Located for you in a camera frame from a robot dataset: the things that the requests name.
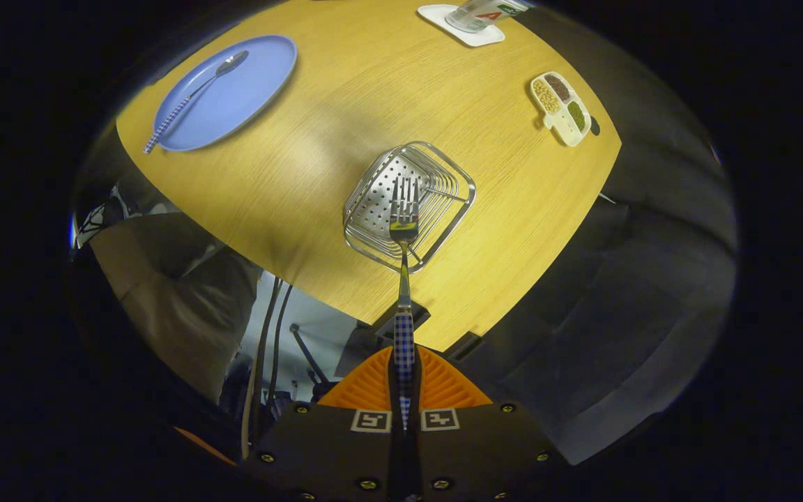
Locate white square coaster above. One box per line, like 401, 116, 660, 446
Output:
417, 4, 507, 48

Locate white drink bottle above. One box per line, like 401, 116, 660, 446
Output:
445, 0, 535, 34

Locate white divided dish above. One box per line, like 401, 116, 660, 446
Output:
529, 71, 593, 148

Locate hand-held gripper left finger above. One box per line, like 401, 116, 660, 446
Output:
245, 347, 406, 502

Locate spoon with checkered handle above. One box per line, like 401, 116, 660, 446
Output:
142, 50, 250, 155

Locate blue round plate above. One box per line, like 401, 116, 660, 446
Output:
153, 35, 298, 153

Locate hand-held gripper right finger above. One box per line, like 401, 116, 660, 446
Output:
405, 347, 569, 502

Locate pile of yellow beans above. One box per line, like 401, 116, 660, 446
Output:
534, 78, 561, 114

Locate person's beige trousers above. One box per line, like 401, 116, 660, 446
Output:
88, 213, 263, 405

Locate black cable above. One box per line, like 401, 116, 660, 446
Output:
250, 277, 284, 447
266, 282, 295, 419

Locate metal wire basket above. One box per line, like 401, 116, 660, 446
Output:
342, 141, 477, 274

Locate fork with checkered handle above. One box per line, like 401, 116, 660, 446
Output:
389, 176, 422, 429

